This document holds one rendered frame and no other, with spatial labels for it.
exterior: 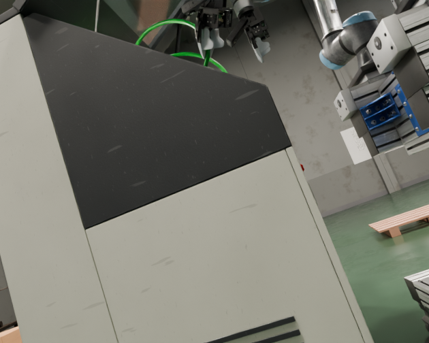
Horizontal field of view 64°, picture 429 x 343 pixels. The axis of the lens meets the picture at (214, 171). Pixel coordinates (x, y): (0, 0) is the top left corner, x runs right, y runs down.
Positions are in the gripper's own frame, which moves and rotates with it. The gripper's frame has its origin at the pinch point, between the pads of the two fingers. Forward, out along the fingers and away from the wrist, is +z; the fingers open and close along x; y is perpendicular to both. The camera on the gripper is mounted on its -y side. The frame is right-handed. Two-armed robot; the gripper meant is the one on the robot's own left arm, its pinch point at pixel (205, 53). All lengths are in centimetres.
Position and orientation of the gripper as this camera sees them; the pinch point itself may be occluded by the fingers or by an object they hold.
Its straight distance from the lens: 117.3
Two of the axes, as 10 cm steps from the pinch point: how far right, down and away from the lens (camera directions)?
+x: 6.3, -3.5, 6.9
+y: 7.7, 3.5, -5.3
